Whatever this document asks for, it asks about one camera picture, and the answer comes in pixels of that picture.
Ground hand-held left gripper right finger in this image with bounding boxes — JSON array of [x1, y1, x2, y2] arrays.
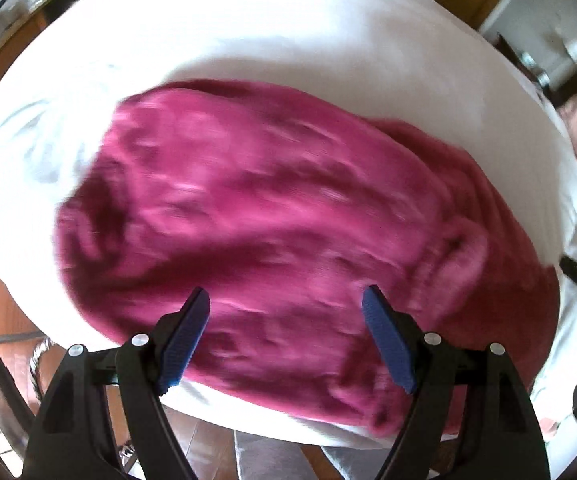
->
[[361, 285, 552, 480]]

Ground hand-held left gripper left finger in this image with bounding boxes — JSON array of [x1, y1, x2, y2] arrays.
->
[[21, 286, 212, 480]]

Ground pink fleece pants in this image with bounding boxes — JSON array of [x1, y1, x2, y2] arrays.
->
[[54, 79, 562, 436]]

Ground black white striped object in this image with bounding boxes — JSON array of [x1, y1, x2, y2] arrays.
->
[[28, 337, 56, 391]]

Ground white tablecloth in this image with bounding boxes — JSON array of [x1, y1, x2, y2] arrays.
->
[[0, 0, 577, 453]]

